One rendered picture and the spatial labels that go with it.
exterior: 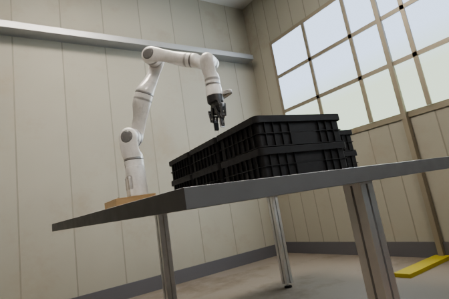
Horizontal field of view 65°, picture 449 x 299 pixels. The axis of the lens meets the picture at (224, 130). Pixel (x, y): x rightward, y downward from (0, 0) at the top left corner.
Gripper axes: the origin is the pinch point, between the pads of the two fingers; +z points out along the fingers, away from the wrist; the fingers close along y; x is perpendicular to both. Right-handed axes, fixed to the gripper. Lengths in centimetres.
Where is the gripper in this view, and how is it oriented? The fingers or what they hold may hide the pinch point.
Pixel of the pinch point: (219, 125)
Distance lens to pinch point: 157.2
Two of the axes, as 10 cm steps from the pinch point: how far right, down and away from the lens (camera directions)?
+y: 4.5, -2.5, -8.5
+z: 1.5, 9.7, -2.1
